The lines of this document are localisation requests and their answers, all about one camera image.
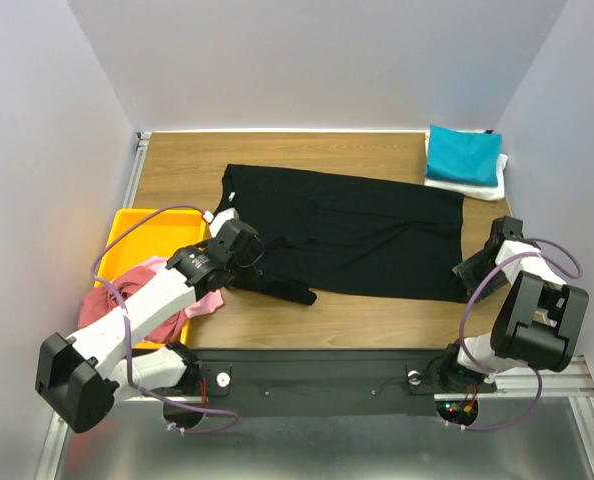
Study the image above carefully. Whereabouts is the black t shirt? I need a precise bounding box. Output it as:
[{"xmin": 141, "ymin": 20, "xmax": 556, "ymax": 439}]
[{"xmin": 217, "ymin": 164, "xmax": 466, "ymax": 305}]

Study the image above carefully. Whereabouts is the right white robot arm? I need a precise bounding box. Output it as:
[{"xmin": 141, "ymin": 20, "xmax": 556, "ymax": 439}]
[{"xmin": 437, "ymin": 216, "xmax": 589, "ymax": 391}]

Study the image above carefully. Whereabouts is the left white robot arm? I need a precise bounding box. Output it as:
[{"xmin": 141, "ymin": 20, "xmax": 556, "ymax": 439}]
[{"xmin": 35, "ymin": 218, "xmax": 263, "ymax": 433}]

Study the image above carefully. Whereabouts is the light pink t shirt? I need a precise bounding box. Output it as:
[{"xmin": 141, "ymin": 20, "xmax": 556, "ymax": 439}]
[{"xmin": 139, "ymin": 256, "xmax": 225, "ymax": 320}]

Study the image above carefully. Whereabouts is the yellow plastic bin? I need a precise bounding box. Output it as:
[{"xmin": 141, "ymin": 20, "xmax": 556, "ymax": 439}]
[{"xmin": 92, "ymin": 208, "xmax": 209, "ymax": 350}]

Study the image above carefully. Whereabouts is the white folded t shirt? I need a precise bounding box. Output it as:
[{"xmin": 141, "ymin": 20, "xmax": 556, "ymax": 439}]
[{"xmin": 424, "ymin": 130, "xmax": 508, "ymax": 201}]

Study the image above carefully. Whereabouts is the teal folded t shirt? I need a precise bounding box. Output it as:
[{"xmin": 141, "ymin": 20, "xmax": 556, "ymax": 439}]
[{"xmin": 425, "ymin": 125, "xmax": 502, "ymax": 187}]

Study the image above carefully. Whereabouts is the dark red t shirt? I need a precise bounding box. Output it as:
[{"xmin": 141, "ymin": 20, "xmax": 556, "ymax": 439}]
[{"xmin": 77, "ymin": 257, "xmax": 188, "ymax": 344}]

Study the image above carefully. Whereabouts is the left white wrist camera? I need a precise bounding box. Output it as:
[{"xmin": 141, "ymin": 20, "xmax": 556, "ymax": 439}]
[{"xmin": 202, "ymin": 208, "xmax": 239, "ymax": 238}]

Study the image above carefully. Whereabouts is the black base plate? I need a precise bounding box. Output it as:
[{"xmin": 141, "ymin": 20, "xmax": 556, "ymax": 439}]
[{"xmin": 141, "ymin": 347, "xmax": 498, "ymax": 419}]

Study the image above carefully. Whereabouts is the aluminium frame rail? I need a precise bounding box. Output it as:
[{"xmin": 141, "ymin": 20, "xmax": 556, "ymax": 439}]
[{"xmin": 35, "ymin": 132, "xmax": 152, "ymax": 480}]

